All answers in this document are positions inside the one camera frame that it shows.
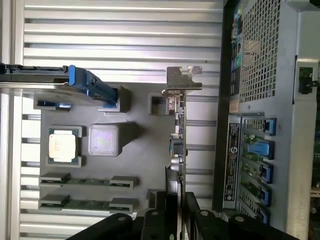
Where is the black label sticker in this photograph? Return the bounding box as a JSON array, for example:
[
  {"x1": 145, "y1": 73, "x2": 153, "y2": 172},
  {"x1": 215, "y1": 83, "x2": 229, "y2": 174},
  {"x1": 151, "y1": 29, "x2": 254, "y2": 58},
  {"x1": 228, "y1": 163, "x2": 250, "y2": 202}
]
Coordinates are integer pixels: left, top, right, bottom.
[{"x1": 224, "y1": 120, "x2": 242, "y2": 204}]

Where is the cpu with silver lid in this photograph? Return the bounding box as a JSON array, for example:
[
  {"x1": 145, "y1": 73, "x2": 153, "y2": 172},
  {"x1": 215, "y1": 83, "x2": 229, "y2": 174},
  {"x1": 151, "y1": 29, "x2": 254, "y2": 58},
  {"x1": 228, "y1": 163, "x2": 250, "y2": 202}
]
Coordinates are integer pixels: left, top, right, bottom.
[{"x1": 48, "y1": 128, "x2": 81, "y2": 164}]

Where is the grey open pc case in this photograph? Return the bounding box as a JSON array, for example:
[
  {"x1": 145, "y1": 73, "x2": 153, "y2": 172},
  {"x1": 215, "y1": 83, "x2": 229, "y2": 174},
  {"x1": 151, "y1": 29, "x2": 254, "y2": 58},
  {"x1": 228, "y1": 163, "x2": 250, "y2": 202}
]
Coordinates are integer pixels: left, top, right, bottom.
[{"x1": 211, "y1": 0, "x2": 320, "y2": 240}]

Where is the grey parts rack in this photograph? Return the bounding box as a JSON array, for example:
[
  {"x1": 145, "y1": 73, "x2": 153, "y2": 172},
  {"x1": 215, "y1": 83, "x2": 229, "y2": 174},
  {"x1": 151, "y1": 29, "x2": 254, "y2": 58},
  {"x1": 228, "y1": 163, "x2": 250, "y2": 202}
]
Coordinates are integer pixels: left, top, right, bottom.
[{"x1": 21, "y1": 84, "x2": 188, "y2": 219}]

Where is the translucent square socket cover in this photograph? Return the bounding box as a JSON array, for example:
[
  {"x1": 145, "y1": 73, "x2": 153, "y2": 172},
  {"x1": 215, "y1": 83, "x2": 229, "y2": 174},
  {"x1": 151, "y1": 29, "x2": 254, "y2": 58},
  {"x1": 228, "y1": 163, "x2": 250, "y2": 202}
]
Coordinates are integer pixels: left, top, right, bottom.
[{"x1": 88, "y1": 123, "x2": 120, "y2": 157}]

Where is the blue expansion slot latch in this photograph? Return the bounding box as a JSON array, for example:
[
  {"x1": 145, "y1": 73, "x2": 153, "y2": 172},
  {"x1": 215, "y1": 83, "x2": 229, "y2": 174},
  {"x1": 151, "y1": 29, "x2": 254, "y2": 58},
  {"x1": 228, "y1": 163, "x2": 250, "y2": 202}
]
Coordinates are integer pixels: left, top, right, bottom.
[
  {"x1": 259, "y1": 164, "x2": 274, "y2": 185},
  {"x1": 259, "y1": 208, "x2": 271, "y2": 224},
  {"x1": 249, "y1": 140, "x2": 275, "y2": 161},
  {"x1": 259, "y1": 187, "x2": 272, "y2": 207},
  {"x1": 262, "y1": 118, "x2": 277, "y2": 136}
]

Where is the green ram stick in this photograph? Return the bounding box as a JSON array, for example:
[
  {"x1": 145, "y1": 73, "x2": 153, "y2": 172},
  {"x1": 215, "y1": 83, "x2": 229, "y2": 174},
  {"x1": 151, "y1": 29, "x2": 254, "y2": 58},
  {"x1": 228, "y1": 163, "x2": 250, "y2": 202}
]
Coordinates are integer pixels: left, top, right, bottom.
[
  {"x1": 40, "y1": 175, "x2": 134, "y2": 187},
  {"x1": 39, "y1": 197, "x2": 134, "y2": 210}
]

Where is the hard disk with blue caddy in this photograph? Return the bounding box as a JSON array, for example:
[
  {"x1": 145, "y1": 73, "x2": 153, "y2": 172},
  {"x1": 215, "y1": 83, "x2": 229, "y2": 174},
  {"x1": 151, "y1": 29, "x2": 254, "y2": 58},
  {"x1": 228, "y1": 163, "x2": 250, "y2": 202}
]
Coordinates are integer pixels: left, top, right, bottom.
[{"x1": 0, "y1": 63, "x2": 119, "y2": 109}]

